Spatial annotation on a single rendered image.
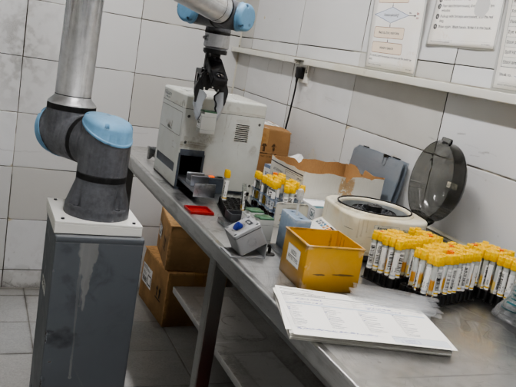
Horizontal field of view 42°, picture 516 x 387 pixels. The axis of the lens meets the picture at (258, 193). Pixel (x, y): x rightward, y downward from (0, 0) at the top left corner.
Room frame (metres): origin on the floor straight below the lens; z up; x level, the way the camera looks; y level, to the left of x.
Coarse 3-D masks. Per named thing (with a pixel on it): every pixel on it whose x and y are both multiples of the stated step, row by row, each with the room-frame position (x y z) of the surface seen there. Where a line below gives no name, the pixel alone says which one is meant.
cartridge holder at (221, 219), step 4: (228, 212) 1.73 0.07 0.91; (232, 212) 1.75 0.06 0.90; (236, 212) 1.76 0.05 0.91; (240, 212) 1.76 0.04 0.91; (224, 216) 1.75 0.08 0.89; (228, 216) 1.72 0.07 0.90; (232, 216) 1.71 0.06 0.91; (236, 216) 1.71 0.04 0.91; (240, 216) 1.72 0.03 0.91; (220, 220) 1.72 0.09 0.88; (224, 220) 1.71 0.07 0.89; (228, 220) 1.72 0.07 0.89; (232, 220) 1.71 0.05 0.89; (236, 220) 1.71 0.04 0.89; (224, 224) 1.70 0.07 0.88; (228, 224) 1.70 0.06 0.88
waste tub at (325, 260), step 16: (288, 240) 1.40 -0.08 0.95; (304, 240) 1.33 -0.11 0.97; (320, 240) 1.45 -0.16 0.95; (336, 240) 1.47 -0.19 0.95; (352, 240) 1.40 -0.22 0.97; (288, 256) 1.39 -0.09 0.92; (304, 256) 1.31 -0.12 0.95; (320, 256) 1.32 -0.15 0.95; (336, 256) 1.33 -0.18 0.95; (352, 256) 1.34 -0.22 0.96; (288, 272) 1.38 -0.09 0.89; (304, 272) 1.31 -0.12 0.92; (320, 272) 1.32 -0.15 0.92; (336, 272) 1.33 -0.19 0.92; (352, 272) 1.34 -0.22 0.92; (304, 288) 1.31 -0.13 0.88; (320, 288) 1.32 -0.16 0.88; (336, 288) 1.33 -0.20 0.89
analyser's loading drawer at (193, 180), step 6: (180, 174) 2.09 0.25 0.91; (192, 174) 2.00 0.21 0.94; (198, 174) 2.01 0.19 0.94; (204, 174) 2.02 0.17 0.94; (180, 180) 2.04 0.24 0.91; (186, 180) 2.00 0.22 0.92; (192, 180) 1.96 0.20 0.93; (198, 180) 1.96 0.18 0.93; (204, 180) 1.97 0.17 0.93; (186, 186) 1.99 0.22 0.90; (192, 186) 1.95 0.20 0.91; (198, 186) 1.91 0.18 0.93; (204, 186) 1.91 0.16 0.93; (210, 186) 1.92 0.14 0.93; (198, 192) 1.91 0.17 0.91; (204, 192) 1.92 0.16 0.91; (210, 192) 1.92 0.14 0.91
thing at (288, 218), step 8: (288, 216) 1.55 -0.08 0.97; (296, 216) 1.54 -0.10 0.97; (304, 216) 1.56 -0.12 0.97; (280, 224) 1.59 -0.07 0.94; (288, 224) 1.54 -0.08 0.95; (296, 224) 1.50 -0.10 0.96; (304, 224) 1.51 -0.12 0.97; (280, 232) 1.58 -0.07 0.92; (280, 240) 1.57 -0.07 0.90; (272, 248) 1.57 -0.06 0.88; (280, 248) 1.56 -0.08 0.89; (280, 256) 1.51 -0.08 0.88
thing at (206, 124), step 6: (204, 114) 1.96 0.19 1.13; (210, 114) 1.97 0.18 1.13; (216, 114) 1.98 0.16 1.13; (198, 120) 1.98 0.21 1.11; (204, 120) 1.96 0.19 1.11; (210, 120) 1.97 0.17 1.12; (216, 120) 1.98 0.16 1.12; (198, 126) 1.98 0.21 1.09; (204, 126) 1.97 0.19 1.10; (210, 126) 1.97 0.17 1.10; (204, 132) 1.97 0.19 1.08; (210, 132) 1.97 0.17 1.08
